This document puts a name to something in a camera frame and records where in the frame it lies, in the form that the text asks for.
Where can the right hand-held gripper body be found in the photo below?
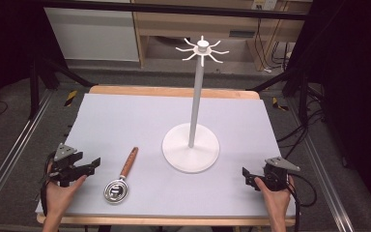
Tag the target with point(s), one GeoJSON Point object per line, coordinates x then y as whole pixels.
{"type": "Point", "coordinates": [277, 177]}

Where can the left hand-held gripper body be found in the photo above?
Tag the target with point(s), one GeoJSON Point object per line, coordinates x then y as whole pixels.
{"type": "Point", "coordinates": [65, 167]}

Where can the white hook rack stand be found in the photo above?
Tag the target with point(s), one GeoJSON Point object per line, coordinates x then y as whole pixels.
{"type": "Point", "coordinates": [194, 106]}

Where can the person's right hand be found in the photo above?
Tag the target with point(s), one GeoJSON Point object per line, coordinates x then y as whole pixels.
{"type": "Point", "coordinates": [275, 201]}

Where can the person's left hand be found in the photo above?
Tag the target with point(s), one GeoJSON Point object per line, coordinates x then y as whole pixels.
{"type": "Point", "coordinates": [59, 196]}

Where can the grey table mat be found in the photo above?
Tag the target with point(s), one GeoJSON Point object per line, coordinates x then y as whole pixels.
{"type": "Point", "coordinates": [125, 122]}

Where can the wooden table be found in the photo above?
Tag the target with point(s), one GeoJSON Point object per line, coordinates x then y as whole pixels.
{"type": "Point", "coordinates": [174, 91]}

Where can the black curtain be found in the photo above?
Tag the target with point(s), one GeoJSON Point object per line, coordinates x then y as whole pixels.
{"type": "Point", "coordinates": [3, 48]}
{"type": "Point", "coordinates": [357, 80]}

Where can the white cabinet panel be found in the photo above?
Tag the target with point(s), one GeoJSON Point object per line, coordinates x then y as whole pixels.
{"type": "Point", "coordinates": [90, 35]}

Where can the wooden cabinet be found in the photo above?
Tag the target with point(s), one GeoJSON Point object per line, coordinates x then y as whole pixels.
{"type": "Point", "coordinates": [206, 24]}

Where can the aluminium floor rail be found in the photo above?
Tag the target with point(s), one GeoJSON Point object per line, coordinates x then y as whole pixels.
{"type": "Point", "coordinates": [322, 174]}
{"type": "Point", "coordinates": [16, 141]}

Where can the white wall socket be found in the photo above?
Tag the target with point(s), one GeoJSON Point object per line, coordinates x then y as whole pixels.
{"type": "Point", "coordinates": [264, 4]}

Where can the black metal frame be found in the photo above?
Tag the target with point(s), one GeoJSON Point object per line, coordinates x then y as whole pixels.
{"type": "Point", "coordinates": [174, 9]}

